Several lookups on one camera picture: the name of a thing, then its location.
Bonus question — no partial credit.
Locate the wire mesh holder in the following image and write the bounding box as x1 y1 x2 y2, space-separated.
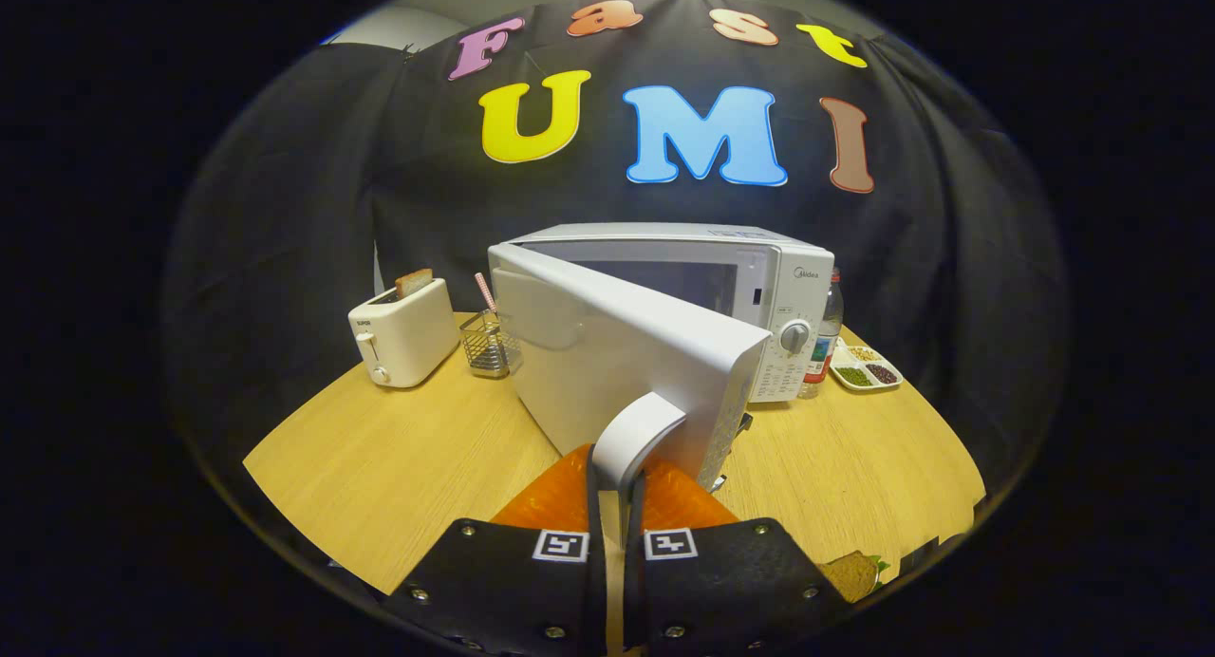
459 309 521 380

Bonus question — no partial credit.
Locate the white divided dish of beans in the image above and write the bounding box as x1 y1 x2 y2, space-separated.
829 342 904 393

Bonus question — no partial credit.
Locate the clear plastic bottle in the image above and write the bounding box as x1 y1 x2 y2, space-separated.
799 268 845 400

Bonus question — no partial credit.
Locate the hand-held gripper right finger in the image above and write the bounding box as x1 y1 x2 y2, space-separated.
622 458 851 657

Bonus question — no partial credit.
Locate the white microwave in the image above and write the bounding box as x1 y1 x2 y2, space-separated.
487 222 836 535

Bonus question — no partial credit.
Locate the white toaster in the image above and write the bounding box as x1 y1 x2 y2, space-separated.
347 277 461 389

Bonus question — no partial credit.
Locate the brown bread lettuce sandwich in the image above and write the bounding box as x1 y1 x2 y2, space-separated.
818 550 891 604

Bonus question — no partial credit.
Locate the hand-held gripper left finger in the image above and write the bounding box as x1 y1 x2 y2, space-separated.
384 443 608 657

